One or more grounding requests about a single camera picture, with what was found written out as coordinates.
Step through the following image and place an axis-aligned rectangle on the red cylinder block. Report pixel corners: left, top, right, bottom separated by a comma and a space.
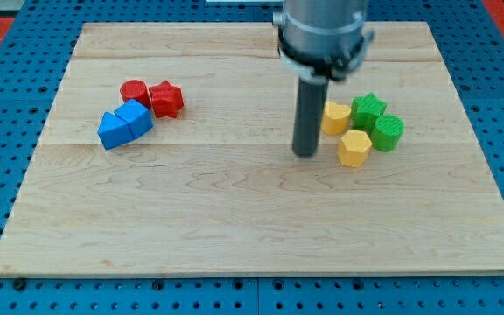
120, 79, 151, 109

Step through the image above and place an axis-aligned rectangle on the yellow heart block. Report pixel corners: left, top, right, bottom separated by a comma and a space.
321, 101, 352, 136

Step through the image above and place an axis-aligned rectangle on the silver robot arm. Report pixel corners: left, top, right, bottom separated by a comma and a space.
272, 0, 374, 85

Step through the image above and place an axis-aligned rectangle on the blue pentagon block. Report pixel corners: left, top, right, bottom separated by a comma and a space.
114, 99, 154, 139

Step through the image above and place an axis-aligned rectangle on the green cylinder block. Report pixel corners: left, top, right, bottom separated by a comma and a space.
371, 115, 404, 152

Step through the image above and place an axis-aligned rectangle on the blue triangle block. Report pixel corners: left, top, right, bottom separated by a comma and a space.
97, 112, 133, 150

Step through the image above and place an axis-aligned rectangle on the light wooden board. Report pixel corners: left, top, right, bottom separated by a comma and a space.
0, 22, 504, 278

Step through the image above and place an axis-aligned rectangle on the yellow hexagon block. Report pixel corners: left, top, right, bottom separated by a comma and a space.
337, 129, 373, 167

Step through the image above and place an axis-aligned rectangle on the green star block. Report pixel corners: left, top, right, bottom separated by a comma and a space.
351, 93, 388, 133

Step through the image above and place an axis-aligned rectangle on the red star block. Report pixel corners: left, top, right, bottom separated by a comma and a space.
149, 80, 184, 118

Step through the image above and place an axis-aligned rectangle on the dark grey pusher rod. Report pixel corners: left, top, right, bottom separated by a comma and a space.
291, 79, 328, 157

